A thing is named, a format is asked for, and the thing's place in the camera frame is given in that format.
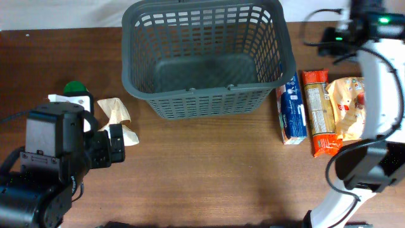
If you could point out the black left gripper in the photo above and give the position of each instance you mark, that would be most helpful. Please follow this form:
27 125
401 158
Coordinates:
105 155

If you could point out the yellow coffee sachet bag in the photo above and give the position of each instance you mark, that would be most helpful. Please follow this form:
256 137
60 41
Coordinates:
347 97

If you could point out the orange biscuit packet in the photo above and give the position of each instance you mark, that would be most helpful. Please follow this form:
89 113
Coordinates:
321 119

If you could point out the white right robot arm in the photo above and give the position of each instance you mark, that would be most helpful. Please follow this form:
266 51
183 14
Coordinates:
375 162

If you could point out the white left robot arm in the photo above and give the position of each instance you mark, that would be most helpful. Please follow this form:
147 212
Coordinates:
39 179

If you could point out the crumpled beige paper bag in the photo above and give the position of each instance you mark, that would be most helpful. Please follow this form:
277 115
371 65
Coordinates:
117 113

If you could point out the green lid beige jar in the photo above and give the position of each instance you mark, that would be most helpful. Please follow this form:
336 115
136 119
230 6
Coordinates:
74 86

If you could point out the blue toothpaste box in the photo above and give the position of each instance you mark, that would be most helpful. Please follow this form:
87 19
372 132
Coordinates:
291 112

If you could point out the grey plastic basket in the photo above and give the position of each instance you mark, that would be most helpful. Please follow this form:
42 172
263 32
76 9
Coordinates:
190 59

